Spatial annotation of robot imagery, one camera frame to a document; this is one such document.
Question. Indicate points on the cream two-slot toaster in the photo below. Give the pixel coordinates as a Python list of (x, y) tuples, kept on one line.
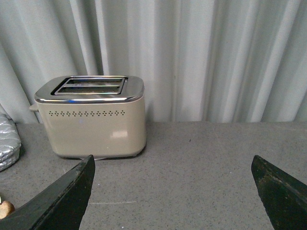
[(103, 116)]

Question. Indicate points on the silver quilted oven mitt top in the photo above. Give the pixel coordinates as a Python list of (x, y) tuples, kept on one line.
[(10, 141)]

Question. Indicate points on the silver quilted oven mitt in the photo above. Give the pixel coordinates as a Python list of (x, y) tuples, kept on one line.
[(4, 164), (10, 141)]

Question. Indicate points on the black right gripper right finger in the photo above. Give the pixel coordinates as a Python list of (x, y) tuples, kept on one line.
[(283, 196)]

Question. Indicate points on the silver quilted oven mitt bottom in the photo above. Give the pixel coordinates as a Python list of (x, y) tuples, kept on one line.
[(4, 164)]

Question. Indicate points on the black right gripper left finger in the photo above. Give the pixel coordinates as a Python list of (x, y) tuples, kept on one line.
[(61, 206)]

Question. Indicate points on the white pleated curtain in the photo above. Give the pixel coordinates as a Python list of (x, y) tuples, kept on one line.
[(200, 60)]

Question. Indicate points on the brown bread slice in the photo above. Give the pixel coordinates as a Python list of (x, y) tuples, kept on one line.
[(6, 208)]

